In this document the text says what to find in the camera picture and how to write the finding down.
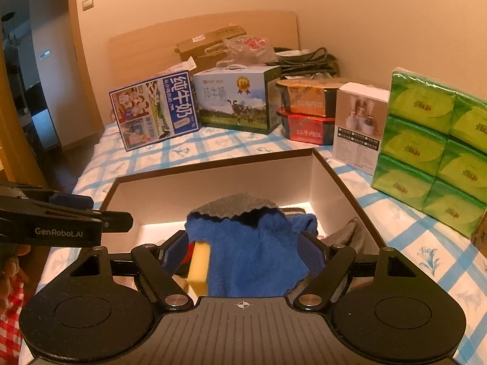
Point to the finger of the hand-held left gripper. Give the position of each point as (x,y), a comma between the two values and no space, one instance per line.
(116,221)
(68,201)

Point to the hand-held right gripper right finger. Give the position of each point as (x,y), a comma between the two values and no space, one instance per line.
(310,253)

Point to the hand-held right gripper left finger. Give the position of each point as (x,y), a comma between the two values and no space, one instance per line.
(177,253)

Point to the green and yellow sponge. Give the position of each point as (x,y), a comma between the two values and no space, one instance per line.
(198,268)

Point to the grey cloth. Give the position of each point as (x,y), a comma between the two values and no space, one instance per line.
(342,235)

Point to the blue fleece cloth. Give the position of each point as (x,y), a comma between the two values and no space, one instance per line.
(247,251)

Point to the brown cardboard storage box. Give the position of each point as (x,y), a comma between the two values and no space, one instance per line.
(228,175)

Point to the person's left hand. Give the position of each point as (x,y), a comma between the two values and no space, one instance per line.
(11,277)

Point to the red checked cloth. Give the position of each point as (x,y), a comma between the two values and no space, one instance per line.
(11,330)

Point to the blue checked floral bedsheet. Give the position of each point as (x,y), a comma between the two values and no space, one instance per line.
(418,273)

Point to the blue and white milk carton box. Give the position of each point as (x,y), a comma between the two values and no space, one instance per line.
(152,110)

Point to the red lidded instant food bowl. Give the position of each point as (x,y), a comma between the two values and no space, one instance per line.
(304,127)

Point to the white product box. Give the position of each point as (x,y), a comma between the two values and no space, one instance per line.
(359,129)

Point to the orange lidded instant food bowl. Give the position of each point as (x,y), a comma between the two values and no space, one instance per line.
(308,95)

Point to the stack of green tissue packs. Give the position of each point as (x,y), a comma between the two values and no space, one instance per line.
(430,148)

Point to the milk gift box with cow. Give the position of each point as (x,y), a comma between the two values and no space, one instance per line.
(232,99)

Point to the wooden headboard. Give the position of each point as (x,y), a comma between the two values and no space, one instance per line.
(152,53)

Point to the flat brown cardboard box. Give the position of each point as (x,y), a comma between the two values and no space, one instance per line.
(205,45)

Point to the red printed plastic bag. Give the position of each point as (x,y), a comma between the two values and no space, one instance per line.
(247,47)

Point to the white wall switch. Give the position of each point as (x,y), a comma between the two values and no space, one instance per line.
(88,4)

